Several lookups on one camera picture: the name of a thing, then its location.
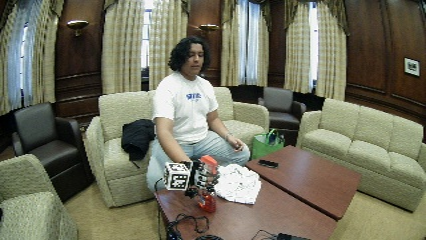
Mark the beige upholstered armchair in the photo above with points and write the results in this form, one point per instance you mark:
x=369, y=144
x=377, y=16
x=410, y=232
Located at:
x=31, y=203

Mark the black jacket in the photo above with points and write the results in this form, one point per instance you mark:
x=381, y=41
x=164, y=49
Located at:
x=138, y=137

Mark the the person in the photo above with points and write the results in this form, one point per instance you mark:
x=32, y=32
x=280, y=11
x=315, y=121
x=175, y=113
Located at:
x=187, y=110

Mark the black device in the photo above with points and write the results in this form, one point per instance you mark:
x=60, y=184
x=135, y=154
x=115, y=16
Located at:
x=291, y=237

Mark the beige checked curtain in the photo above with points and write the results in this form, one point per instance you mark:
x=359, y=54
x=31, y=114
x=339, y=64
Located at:
x=231, y=43
x=331, y=56
x=122, y=46
x=168, y=40
x=42, y=53
x=297, y=50

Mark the beige two-seat sofa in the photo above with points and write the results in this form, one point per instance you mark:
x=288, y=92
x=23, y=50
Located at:
x=120, y=146

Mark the black leather armchair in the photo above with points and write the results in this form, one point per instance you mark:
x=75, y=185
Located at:
x=48, y=143
x=281, y=110

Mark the framed wall picture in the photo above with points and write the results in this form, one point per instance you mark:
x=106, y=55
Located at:
x=412, y=66

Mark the beige three-seat sofa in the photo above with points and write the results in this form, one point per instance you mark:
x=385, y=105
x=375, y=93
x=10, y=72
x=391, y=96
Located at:
x=373, y=146

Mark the black round object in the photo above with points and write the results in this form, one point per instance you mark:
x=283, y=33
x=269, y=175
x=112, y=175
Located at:
x=208, y=237

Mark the white marker cube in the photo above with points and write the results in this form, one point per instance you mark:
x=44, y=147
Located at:
x=176, y=176

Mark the black phone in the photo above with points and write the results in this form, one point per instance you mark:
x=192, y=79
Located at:
x=268, y=163

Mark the green shopping bag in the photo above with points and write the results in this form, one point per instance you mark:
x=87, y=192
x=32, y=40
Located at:
x=265, y=146

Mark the white crumpled cloth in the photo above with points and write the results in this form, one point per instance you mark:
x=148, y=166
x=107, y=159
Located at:
x=239, y=184

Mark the brass wall sconce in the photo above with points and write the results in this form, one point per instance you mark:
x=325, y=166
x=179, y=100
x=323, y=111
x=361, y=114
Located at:
x=78, y=25
x=208, y=27

